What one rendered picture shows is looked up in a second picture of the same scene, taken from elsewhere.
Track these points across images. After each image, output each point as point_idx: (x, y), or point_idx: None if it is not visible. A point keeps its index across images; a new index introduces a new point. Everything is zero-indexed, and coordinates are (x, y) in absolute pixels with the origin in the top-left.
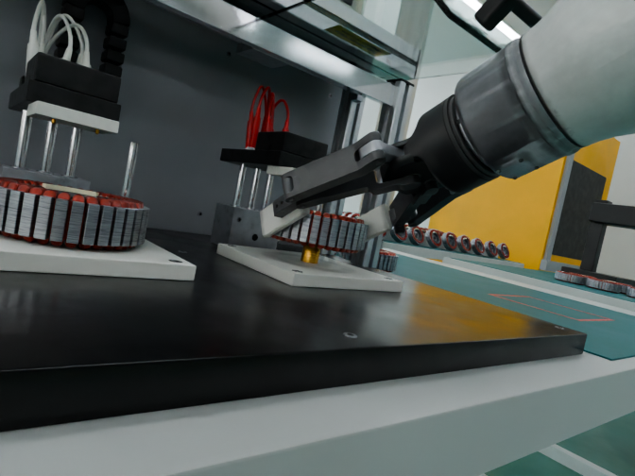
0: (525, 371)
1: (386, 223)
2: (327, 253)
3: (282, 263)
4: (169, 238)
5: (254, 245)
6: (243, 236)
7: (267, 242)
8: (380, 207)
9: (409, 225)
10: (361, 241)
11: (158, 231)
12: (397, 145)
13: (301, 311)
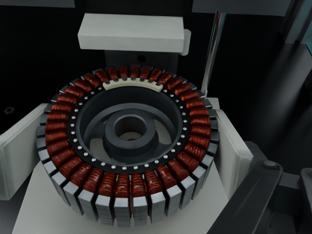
0: None
1: (230, 195)
2: (298, 40)
3: (47, 198)
4: (59, 48)
5: (143, 66)
6: (124, 58)
7: (162, 62)
8: (234, 154)
9: (290, 217)
10: (161, 214)
11: (74, 22)
12: None
13: None
